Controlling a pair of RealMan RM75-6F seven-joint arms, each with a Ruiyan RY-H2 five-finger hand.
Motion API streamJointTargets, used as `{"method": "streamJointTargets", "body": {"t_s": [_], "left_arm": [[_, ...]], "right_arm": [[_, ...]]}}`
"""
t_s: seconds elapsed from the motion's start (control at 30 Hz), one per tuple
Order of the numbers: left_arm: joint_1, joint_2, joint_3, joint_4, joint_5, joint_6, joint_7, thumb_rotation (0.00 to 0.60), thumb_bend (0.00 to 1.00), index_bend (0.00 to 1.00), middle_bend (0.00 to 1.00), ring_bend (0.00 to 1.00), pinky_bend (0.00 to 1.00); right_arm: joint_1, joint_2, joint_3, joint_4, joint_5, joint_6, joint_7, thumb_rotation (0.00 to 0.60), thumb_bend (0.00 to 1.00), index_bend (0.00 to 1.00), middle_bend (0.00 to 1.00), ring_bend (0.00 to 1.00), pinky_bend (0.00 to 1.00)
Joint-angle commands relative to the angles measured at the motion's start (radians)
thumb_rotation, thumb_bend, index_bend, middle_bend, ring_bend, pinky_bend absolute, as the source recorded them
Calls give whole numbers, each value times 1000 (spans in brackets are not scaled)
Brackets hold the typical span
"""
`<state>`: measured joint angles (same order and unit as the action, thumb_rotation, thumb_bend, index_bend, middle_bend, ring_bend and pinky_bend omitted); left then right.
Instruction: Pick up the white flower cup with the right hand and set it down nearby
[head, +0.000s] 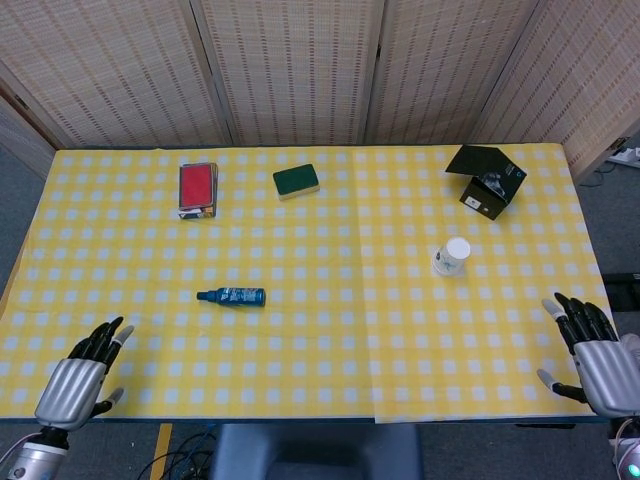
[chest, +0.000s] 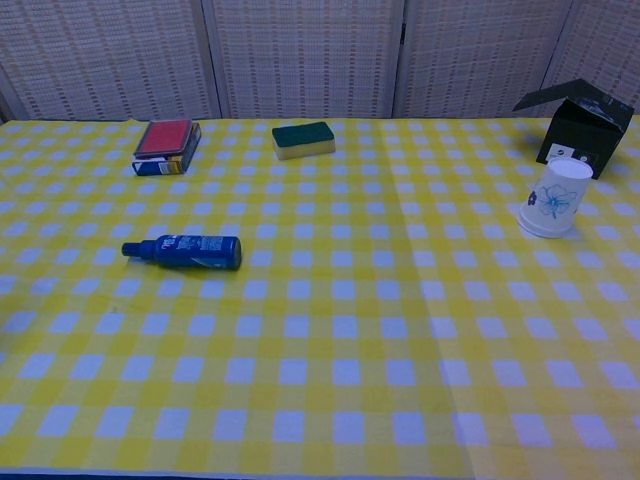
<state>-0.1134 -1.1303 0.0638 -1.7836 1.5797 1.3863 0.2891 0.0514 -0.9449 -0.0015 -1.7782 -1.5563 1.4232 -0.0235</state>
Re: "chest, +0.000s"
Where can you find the floral white paper cup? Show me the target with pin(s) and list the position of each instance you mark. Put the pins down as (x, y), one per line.
(555, 195)
(542, 234)

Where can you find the green and yellow sponge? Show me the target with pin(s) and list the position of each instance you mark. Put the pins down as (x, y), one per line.
(302, 140)

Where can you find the blue spray bottle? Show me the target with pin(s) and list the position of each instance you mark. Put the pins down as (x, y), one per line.
(195, 250)

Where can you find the yellow checkered table cloth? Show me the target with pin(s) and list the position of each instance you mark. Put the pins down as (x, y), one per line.
(525, 325)
(200, 350)

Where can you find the blue and yellow carton box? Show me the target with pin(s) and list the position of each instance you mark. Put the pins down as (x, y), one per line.
(150, 168)

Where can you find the woven folding screen panel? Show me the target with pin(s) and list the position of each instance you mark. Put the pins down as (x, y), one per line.
(610, 45)
(100, 55)
(305, 55)
(480, 55)

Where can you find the red topped card case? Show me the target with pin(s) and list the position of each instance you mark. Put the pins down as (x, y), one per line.
(162, 137)

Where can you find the black box with open lid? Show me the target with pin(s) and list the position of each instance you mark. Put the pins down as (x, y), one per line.
(575, 135)

